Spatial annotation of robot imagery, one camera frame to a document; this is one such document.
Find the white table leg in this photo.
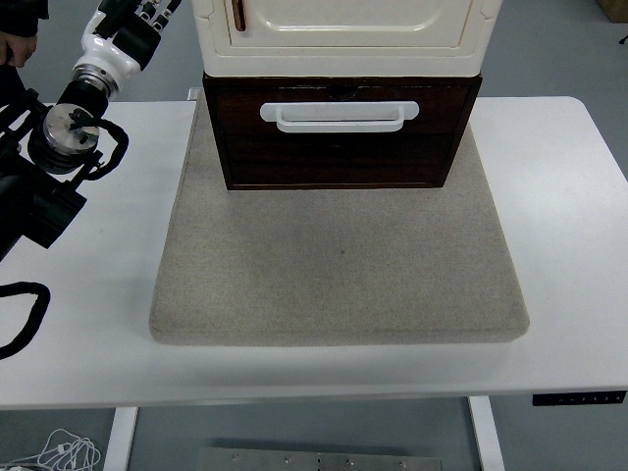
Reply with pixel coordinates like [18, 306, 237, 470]
[467, 395, 506, 471]
[103, 406, 140, 471]

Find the black table control panel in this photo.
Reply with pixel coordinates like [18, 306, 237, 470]
[532, 391, 628, 407]

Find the white cable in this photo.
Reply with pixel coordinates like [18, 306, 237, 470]
[0, 428, 103, 471]

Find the person's hand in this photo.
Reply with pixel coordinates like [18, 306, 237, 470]
[0, 31, 38, 68]

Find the white and black hand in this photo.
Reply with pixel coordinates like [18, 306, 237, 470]
[79, 0, 183, 79]

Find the cardboard box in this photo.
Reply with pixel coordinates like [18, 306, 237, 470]
[596, 0, 628, 24]

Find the dark wooden drawer case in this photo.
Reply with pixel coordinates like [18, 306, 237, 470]
[202, 73, 485, 191]

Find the dark wooden drawer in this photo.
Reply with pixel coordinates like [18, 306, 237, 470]
[213, 83, 472, 138]

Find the beige fabric mat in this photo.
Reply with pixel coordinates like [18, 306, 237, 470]
[148, 92, 532, 347]

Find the black sleeved cable loop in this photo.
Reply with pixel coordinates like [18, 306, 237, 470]
[0, 281, 52, 361]

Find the white drawer handle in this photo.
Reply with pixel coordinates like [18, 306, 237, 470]
[259, 101, 421, 134]

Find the cream plastic cabinet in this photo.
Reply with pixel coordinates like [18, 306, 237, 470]
[189, 0, 502, 79]

